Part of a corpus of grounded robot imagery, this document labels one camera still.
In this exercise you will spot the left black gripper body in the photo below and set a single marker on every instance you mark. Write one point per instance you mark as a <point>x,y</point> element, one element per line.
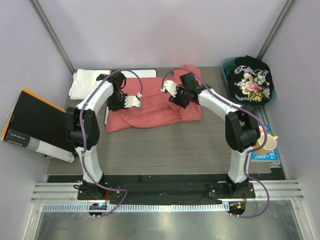
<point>116,101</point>

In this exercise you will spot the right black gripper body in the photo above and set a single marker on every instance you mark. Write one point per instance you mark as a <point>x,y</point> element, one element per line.
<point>181,99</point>

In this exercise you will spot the pink t shirt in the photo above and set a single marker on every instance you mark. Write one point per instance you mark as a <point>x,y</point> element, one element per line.
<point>156,110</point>

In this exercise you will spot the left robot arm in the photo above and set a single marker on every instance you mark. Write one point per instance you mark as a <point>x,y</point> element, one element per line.
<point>82,127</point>

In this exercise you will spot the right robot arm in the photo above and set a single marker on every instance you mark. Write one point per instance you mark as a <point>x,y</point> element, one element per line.
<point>241,125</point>

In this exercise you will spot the folded white t shirt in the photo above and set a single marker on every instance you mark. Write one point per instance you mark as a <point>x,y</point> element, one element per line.
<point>84,81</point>

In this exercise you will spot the white dry-erase board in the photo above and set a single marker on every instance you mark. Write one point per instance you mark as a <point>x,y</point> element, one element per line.
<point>142,73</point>

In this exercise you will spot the black floral t shirt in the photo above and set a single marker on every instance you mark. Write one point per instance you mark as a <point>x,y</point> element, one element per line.
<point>255,80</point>

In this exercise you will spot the black orange clip file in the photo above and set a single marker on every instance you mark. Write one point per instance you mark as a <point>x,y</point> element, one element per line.
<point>39,126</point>

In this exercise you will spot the teal plastic basket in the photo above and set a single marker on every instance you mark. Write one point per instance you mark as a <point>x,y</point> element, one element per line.
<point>225,66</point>

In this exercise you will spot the yellow mug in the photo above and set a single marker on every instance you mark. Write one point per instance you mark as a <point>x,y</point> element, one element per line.
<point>271,144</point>

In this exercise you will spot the blue picture book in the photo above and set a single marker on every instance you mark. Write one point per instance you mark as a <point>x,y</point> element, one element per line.
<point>271,156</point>

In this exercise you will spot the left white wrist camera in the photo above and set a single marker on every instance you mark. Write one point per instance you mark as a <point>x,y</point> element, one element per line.
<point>132,101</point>

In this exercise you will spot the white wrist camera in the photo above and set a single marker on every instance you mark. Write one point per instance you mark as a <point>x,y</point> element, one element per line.
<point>132,101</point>
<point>169,86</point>

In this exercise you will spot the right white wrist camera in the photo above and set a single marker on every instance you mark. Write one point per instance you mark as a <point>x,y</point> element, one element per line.
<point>169,86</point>

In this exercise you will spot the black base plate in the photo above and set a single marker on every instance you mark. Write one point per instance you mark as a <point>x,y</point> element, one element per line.
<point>111,181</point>

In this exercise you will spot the slotted cable duct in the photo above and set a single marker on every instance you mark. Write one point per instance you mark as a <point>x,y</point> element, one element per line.
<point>99,208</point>

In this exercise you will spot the aluminium frame rail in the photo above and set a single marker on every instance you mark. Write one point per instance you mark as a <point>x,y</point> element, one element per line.
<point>50,191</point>

